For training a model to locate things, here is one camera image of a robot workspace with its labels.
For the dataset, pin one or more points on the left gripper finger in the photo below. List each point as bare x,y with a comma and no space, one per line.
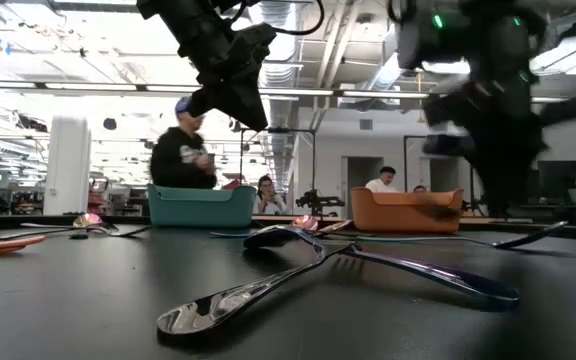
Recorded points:
243,107
205,102

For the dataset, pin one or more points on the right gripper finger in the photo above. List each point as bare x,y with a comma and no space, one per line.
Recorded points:
518,175
488,185

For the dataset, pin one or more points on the iridescent fork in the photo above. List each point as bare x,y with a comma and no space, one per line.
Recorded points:
468,287

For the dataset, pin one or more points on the iridescent rainbow spoon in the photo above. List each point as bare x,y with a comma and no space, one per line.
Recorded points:
88,221
305,223
335,227

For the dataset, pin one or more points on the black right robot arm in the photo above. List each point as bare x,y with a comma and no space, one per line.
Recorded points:
468,35

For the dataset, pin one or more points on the background black robot arm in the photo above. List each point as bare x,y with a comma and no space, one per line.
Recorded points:
318,201

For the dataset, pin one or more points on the black desk monitor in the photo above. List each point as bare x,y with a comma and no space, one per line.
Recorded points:
563,175

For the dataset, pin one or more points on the person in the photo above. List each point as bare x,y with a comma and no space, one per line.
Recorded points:
268,200
419,189
380,186
178,155

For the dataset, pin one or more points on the orange plastic bin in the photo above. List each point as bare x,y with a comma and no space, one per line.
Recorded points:
393,215

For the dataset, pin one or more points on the teal plastic bin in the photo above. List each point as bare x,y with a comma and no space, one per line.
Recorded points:
198,210

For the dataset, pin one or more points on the long ceiling light bar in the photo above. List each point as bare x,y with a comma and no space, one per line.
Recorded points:
93,86

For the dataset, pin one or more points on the red storage rack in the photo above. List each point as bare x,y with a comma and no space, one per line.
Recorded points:
97,200

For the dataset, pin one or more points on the white square pillar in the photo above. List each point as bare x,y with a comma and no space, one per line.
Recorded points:
68,165

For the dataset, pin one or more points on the silver ventilation duct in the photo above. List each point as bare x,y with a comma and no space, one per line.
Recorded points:
283,75

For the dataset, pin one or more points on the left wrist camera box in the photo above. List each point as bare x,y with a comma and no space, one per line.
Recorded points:
255,42

